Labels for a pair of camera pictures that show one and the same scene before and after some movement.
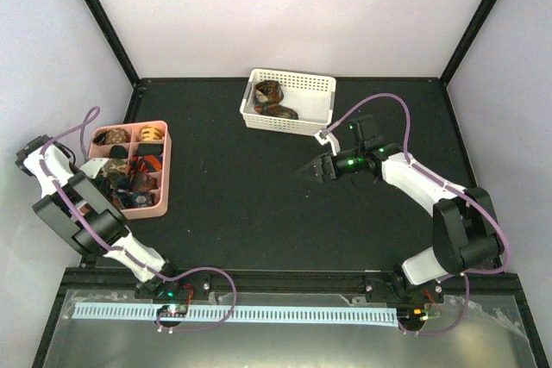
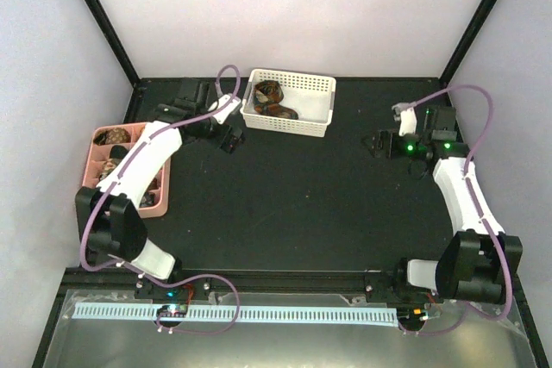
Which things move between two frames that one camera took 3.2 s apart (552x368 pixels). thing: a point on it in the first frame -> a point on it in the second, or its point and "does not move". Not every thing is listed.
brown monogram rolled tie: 111,136 does not move
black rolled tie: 118,152 does not move
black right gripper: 321,169 -> 391,136
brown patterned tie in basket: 266,100 does not move
